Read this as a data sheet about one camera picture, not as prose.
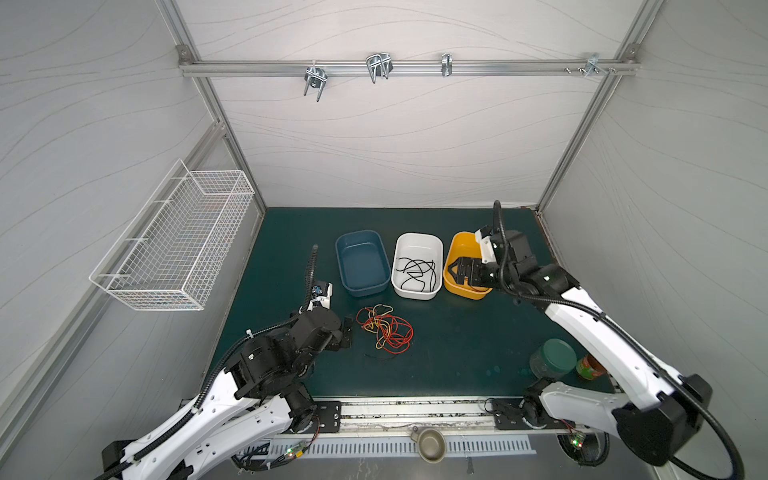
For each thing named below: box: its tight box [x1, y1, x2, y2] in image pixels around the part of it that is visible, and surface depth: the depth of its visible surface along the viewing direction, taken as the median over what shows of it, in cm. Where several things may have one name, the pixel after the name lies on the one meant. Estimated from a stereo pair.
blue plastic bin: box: [335, 230, 391, 297], surface depth 104 cm
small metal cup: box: [410, 426, 447, 464], surface depth 70 cm
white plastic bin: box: [391, 232, 443, 301], surface depth 104 cm
